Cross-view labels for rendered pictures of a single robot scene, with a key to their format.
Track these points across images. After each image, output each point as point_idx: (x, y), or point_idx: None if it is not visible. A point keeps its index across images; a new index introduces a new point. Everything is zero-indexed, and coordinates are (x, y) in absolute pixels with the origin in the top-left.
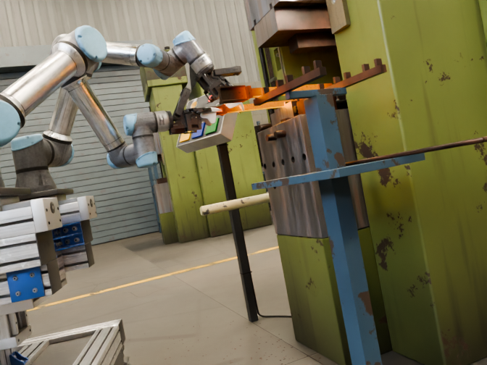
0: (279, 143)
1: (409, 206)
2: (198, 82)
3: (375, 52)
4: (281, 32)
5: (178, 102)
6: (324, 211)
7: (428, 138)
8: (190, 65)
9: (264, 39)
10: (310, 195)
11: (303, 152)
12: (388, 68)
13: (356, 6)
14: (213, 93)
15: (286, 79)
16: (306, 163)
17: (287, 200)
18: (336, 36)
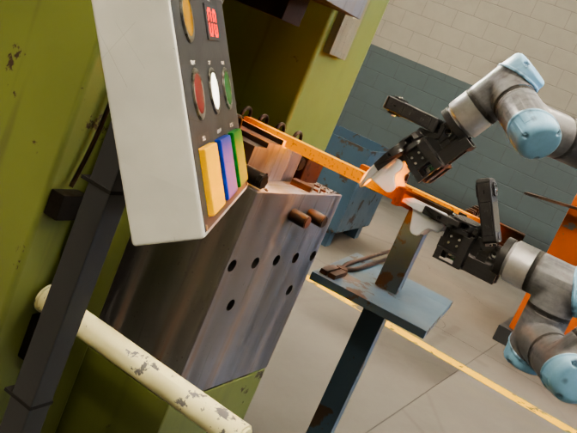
0: (289, 228)
1: None
2: (461, 151)
3: (332, 113)
4: (343, 12)
5: (497, 214)
6: (377, 334)
7: None
8: (490, 125)
9: (337, 0)
10: (287, 311)
11: (315, 249)
12: (329, 138)
13: (352, 44)
14: (439, 176)
15: (474, 215)
16: (309, 265)
17: (242, 327)
18: (319, 54)
